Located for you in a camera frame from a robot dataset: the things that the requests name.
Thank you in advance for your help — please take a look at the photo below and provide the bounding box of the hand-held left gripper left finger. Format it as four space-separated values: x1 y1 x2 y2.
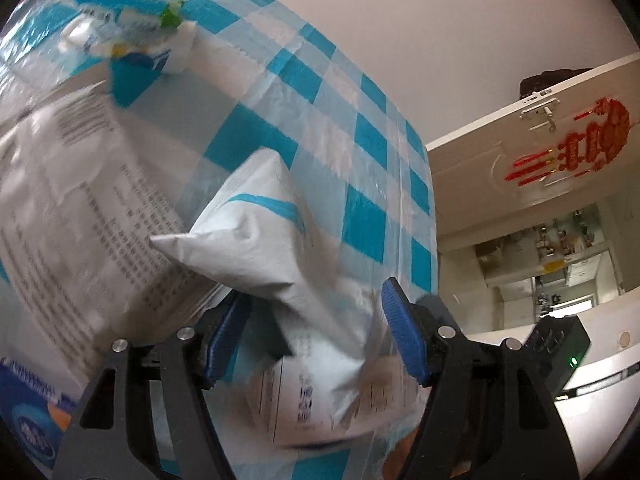
55 292 252 480

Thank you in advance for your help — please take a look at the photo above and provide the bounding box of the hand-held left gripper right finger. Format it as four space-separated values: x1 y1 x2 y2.
382 277 583 480

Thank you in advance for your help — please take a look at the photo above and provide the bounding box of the small white black-sided bag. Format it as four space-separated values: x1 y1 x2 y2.
149 147 436 450

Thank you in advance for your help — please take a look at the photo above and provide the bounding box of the blue tissue packet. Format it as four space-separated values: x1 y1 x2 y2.
0 355 88 478

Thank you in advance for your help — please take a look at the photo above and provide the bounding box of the kitchen shelf with items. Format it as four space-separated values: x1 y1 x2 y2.
475 205 616 291

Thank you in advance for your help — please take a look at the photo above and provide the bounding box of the cream door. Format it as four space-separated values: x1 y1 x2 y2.
425 50 640 251

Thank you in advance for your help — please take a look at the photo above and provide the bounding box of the flat white printed bag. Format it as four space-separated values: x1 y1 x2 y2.
0 87 223 366

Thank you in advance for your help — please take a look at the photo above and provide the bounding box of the red door decoration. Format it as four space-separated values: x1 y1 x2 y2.
504 97 631 186

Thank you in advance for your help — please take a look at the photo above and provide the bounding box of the dark cloth on door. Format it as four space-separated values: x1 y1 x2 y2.
520 67 593 98

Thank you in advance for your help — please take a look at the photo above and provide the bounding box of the teal white packet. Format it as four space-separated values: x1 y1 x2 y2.
65 0 196 108

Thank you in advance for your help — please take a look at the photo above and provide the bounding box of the metal door handle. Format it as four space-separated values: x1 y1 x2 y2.
520 89 558 133

